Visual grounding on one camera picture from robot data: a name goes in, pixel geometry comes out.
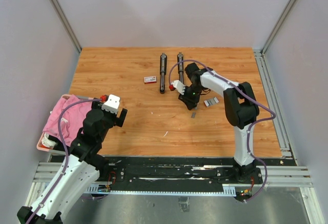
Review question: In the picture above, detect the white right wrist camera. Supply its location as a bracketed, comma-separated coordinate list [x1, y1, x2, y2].
[171, 80, 186, 95]

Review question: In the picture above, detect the red white staple box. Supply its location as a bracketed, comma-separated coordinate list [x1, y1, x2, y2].
[144, 76, 157, 84]

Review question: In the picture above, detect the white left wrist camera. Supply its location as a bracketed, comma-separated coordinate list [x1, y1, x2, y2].
[101, 94, 120, 115]

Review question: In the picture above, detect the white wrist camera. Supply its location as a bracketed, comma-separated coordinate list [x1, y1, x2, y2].
[171, 80, 186, 95]
[101, 94, 120, 115]

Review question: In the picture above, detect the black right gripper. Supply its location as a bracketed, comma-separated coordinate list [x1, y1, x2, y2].
[178, 84, 204, 110]

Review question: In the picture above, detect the pink plastic basket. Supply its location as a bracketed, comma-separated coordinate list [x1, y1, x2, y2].
[36, 93, 100, 155]

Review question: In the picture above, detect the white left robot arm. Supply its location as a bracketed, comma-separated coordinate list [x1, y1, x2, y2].
[17, 94, 128, 223]

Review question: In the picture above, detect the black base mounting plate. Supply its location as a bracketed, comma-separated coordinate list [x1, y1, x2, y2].
[79, 156, 263, 193]

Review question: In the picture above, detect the small white staple tray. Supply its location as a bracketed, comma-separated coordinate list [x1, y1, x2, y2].
[204, 97, 219, 107]

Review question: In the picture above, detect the pink cloth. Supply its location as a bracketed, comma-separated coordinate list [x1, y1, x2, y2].
[43, 95, 92, 147]

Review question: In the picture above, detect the black stapler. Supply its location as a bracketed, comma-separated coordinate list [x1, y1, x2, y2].
[177, 52, 184, 84]
[159, 53, 167, 94]

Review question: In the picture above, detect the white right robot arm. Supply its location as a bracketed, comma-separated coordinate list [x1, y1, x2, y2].
[170, 63, 259, 183]

